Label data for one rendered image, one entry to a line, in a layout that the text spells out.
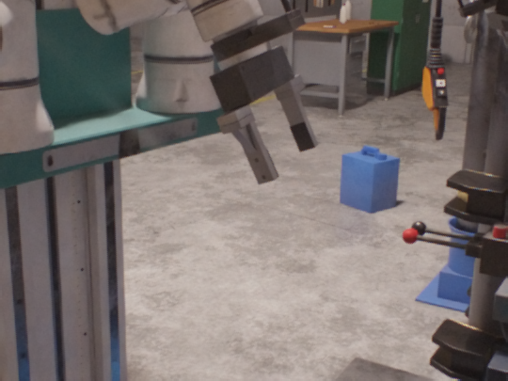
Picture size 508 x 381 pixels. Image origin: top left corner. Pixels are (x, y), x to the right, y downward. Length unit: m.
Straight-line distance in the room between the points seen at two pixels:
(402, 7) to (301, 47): 1.64
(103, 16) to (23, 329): 0.85
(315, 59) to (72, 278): 6.63
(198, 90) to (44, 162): 0.41
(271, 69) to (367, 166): 3.96
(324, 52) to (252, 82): 7.23
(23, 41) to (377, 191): 3.90
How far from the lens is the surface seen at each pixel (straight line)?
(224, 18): 0.98
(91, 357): 1.92
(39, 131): 1.33
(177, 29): 1.61
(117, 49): 1.67
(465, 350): 2.25
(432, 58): 3.15
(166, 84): 1.62
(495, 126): 2.22
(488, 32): 3.53
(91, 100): 1.63
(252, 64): 0.98
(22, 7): 1.31
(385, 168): 5.01
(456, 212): 2.13
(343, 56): 8.01
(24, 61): 1.32
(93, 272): 1.81
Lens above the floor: 1.56
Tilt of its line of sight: 17 degrees down
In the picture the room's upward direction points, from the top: 1 degrees clockwise
